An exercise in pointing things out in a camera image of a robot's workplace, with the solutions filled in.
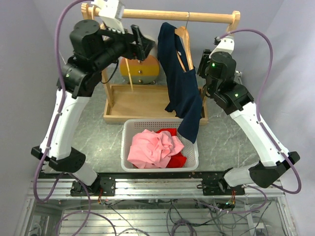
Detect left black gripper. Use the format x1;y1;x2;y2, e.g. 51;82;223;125
94;22;157;72

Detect yellow wooden hanger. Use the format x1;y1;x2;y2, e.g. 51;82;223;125
125;58;134;92

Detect brown wooden hanger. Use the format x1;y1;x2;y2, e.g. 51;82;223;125
174;26;194;70

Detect navy blue t shirt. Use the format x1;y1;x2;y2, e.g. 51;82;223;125
157;22;202;143

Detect pink t shirt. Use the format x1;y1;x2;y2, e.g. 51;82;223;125
127;129;174;169

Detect red t shirt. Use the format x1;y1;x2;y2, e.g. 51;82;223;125
156;128;187;168

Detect light wooden hanger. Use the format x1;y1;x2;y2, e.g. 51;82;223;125
90;5;96;20

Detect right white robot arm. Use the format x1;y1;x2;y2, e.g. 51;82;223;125
197;49;300;195

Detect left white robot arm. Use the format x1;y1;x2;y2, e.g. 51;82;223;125
31;20;154;195

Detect white orange round appliance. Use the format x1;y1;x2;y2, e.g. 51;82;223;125
119;35;160;85

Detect wooden clothes rack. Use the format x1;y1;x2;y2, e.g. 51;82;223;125
81;1;241;125

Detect white plastic basket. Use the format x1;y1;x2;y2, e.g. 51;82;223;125
121;119;199;173

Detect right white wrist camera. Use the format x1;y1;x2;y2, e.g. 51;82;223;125
212;36;235;55

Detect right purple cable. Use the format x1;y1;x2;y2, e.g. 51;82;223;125
216;28;302;213

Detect purple cable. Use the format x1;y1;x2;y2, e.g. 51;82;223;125
216;28;302;213
32;0;94;204

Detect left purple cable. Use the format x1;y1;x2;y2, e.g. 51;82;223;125
32;0;94;204

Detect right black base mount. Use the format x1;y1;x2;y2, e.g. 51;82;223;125
196;168;245;196

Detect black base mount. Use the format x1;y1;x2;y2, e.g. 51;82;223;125
70;175;116;197
196;168;245;196

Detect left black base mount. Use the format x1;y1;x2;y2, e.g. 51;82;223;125
70;175;116;197

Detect aluminium rail frame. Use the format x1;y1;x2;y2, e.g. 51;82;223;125
16;172;297;236

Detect loose cables under frame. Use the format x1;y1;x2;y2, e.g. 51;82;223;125
55;194;271;236

